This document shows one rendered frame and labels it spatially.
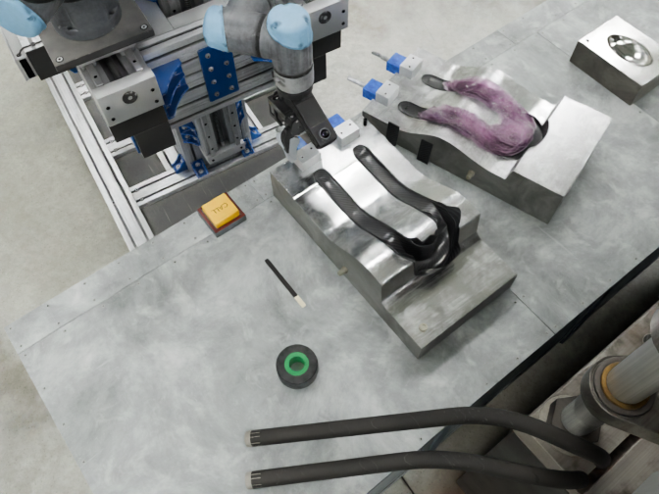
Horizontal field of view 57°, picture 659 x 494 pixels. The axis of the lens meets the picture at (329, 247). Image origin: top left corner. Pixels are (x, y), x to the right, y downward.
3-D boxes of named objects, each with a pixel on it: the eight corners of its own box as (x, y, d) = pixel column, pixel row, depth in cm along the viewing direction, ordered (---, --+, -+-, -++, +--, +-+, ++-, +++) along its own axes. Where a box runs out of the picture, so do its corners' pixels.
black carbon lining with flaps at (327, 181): (308, 180, 134) (306, 154, 126) (365, 145, 139) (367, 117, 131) (413, 294, 120) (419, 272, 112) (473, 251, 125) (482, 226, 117)
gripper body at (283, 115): (298, 100, 130) (294, 57, 120) (323, 124, 127) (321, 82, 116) (269, 118, 128) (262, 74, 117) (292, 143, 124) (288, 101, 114)
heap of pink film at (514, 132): (411, 122, 144) (415, 98, 137) (449, 75, 151) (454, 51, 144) (511, 172, 136) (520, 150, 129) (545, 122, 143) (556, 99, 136)
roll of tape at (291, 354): (277, 389, 118) (275, 384, 115) (278, 350, 122) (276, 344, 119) (318, 388, 118) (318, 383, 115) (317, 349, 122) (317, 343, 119)
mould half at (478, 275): (273, 194, 141) (267, 158, 129) (360, 140, 148) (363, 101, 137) (418, 359, 121) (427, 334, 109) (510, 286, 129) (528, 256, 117)
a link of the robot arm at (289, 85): (322, 67, 112) (285, 86, 110) (322, 84, 116) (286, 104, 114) (297, 44, 115) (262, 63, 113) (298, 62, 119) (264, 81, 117)
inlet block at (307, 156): (270, 141, 140) (267, 125, 136) (287, 131, 142) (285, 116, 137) (303, 178, 135) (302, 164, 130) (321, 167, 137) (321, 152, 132)
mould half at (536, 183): (361, 125, 151) (363, 93, 141) (416, 63, 161) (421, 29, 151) (547, 224, 136) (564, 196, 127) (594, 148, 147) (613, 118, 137)
